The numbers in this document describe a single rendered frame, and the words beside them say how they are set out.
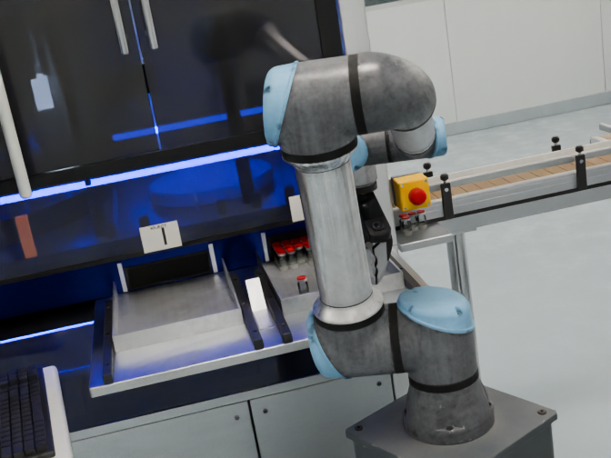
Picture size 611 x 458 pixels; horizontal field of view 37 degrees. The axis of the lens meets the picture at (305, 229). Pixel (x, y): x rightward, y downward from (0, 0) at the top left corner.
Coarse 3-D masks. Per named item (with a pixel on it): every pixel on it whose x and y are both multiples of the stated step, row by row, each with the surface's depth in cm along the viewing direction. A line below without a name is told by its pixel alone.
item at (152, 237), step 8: (160, 224) 204; (168, 224) 204; (176, 224) 205; (144, 232) 204; (152, 232) 204; (160, 232) 204; (168, 232) 205; (176, 232) 205; (144, 240) 204; (152, 240) 204; (160, 240) 205; (168, 240) 205; (176, 240) 206; (144, 248) 205; (152, 248) 205; (160, 248) 205
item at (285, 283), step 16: (256, 256) 216; (272, 272) 212; (288, 272) 210; (304, 272) 209; (400, 272) 190; (272, 288) 197; (288, 288) 201; (384, 288) 190; (400, 288) 191; (288, 304) 187; (304, 304) 187
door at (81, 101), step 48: (0, 0) 186; (48, 0) 188; (96, 0) 190; (0, 48) 189; (48, 48) 190; (96, 48) 192; (48, 96) 193; (96, 96) 195; (144, 96) 197; (0, 144) 194; (48, 144) 196; (96, 144) 198; (144, 144) 200
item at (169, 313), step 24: (144, 288) 215; (168, 288) 213; (192, 288) 210; (216, 288) 208; (120, 312) 203; (144, 312) 201; (168, 312) 199; (192, 312) 196; (216, 312) 194; (240, 312) 185; (120, 336) 182; (144, 336) 183; (168, 336) 184
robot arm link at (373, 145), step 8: (360, 136) 167; (368, 136) 168; (376, 136) 168; (384, 136) 167; (360, 144) 166; (368, 144) 168; (376, 144) 168; (384, 144) 167; (360, 152) 166; (368, 152) 168; (376, 152) 168; (384, 152) 168; (352, 160) 167; (360, 160) 167; (368, 160) 169; (376, 160) 169; (384, 160) 169; (352, 168) 168
